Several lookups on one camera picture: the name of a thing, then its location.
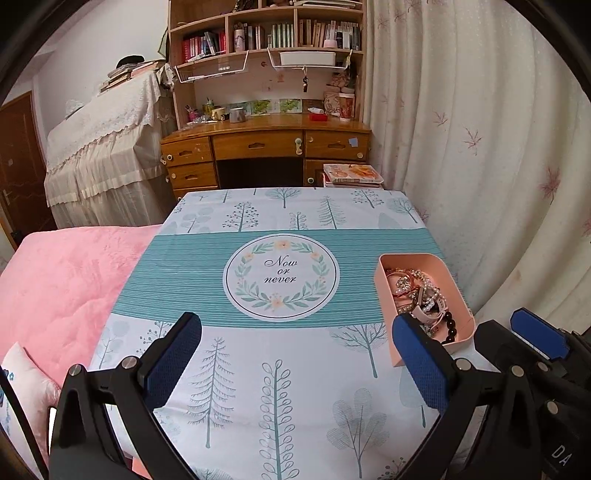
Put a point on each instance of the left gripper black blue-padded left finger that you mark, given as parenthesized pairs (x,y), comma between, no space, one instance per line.
(84,444)

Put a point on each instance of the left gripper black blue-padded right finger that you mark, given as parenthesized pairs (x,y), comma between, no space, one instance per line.
(486,428)

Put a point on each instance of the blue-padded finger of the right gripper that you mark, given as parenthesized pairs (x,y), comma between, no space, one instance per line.
(539,333)

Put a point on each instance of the pink smartwatch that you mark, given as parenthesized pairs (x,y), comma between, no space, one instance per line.
(429,311)

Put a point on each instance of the pink jewelry box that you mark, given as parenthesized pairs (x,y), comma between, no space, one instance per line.
(399,277)

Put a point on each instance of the white pillow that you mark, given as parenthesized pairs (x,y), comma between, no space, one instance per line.
(37,394)

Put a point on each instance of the pink quilted bedspread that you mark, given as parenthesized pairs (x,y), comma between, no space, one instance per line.
(59,288)

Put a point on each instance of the teal white tree tablecloth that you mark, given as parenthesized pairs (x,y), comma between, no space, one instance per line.
(293,377)

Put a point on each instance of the brown door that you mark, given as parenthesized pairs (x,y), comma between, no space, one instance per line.
(23,171)

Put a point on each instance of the white floral curtain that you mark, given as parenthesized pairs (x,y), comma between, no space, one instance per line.
(480,122)

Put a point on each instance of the stack of books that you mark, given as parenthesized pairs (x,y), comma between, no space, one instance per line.
(352,175)

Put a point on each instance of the lace-covered piano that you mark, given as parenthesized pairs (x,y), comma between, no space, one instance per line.
(104,164)

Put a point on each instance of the wooden desk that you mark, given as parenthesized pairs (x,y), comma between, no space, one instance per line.
(280,150)

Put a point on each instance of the wooden bookshelf hutch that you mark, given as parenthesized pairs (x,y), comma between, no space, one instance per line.
(265,57)

